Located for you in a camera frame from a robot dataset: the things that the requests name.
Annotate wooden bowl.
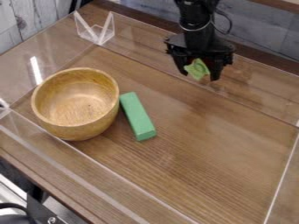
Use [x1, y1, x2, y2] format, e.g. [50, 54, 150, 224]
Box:
[30, 67, 118, 141]

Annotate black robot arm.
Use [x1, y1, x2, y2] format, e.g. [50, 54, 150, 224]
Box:
[164, 0, 236, 81]

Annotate green rectangular block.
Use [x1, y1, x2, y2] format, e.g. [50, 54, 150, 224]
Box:
[120, 92, 156, 141]

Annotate black cable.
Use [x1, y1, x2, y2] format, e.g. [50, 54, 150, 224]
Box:
[0, 202, 33, 224]

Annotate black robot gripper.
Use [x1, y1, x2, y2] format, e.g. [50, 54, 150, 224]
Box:
[164, 33, 235, 81]

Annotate black metal table bracket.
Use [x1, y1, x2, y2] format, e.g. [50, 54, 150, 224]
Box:
[26, 194, 69, 224]

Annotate clear acrylic tray enclosure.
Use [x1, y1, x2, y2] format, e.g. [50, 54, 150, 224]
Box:
[0, 8, 299, 224]

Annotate red plush fruit green leaves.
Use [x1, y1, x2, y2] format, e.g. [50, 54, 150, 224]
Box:
[183, 58, 211, 81]

